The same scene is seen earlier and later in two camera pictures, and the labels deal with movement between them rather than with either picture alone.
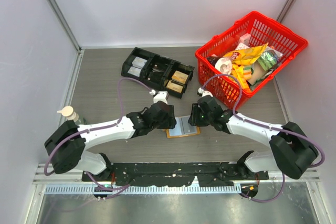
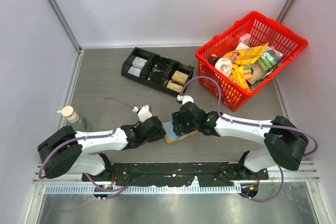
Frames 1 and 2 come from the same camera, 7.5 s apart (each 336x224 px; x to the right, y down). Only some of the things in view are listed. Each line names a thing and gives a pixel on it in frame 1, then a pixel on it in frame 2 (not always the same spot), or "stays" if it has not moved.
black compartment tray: x=165 y=74 stays
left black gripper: x=170 y=121 -> x=158 y=135
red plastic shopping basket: x=253 y=49 stays
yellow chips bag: x=241 y=57 stays
